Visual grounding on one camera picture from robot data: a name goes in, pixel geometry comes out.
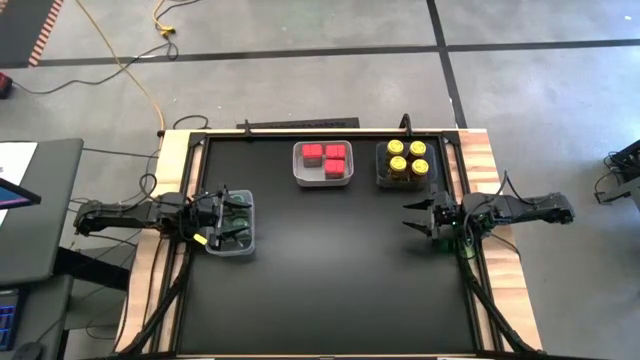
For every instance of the grey desk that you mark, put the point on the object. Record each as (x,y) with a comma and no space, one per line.
(45,240)

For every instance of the black rectangular floor mat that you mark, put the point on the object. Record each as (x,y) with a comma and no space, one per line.
(298,123)

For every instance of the black table clamp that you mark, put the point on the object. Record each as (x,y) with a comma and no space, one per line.
(247,129)
(406,125)

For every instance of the white plastic bin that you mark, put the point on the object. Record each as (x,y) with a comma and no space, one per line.
(322,181)

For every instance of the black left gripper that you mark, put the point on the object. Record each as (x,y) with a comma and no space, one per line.
(205,220)

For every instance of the tablet screen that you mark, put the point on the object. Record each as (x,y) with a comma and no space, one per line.
(15,196)

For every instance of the yellow-lid brown spice can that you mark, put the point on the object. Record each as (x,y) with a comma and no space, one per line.
(417,148)
(420,167)
(395,146)
(398,163)

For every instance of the yellow tag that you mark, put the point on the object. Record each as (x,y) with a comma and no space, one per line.
(200,239)

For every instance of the red power box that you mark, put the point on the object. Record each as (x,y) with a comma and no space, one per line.
(4,85)

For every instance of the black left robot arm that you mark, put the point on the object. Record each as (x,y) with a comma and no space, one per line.
(125,215)

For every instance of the clear plastic bin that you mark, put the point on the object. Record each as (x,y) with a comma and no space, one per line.
(382,177)
(247,247)

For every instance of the black striped-edge floor mat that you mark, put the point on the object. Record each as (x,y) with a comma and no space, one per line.
(20,30)

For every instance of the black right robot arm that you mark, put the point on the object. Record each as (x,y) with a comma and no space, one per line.
(520,210)

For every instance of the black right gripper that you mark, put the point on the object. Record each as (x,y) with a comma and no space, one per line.
(442,215)

